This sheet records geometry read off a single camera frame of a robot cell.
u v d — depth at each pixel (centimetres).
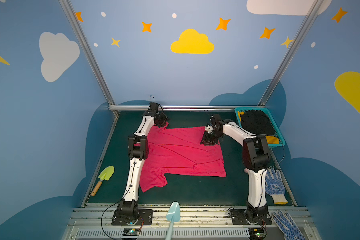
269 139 100
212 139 88
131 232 71
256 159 57
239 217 75
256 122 105
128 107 118
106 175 87
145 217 75
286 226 71
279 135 97
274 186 84
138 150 72
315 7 70
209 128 92
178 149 104
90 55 86
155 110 96
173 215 75
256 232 72
